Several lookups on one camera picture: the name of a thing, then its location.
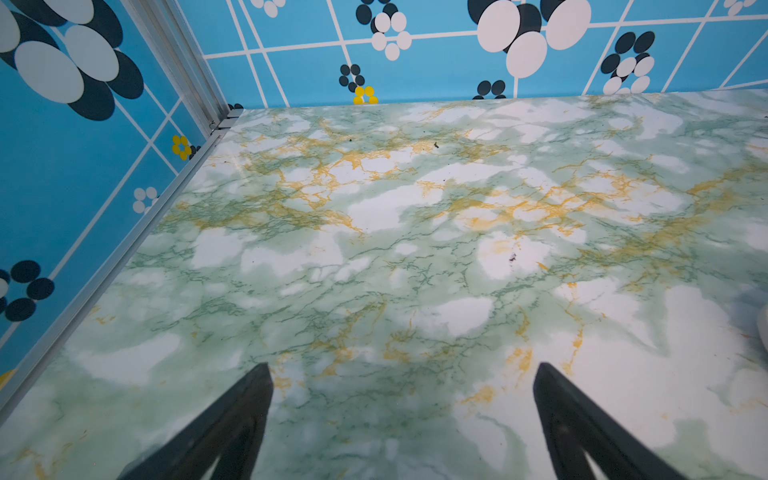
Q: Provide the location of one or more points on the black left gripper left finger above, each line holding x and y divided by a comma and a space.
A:
223, 440

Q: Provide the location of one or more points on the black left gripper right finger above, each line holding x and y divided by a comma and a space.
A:
577, 432

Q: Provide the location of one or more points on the aluminium corner post left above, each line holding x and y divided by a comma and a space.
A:
168, 34

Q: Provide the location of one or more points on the beige plastic tray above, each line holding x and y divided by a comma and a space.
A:
762, 325

